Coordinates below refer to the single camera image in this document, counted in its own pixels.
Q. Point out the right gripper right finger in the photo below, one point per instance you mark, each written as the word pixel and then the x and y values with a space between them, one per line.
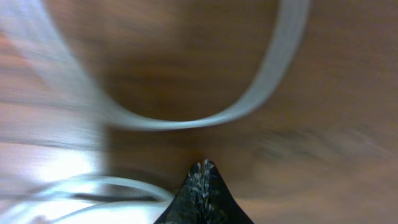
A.
pixel 219 204

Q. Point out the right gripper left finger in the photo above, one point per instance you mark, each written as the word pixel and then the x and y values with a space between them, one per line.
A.
pixel 185 207

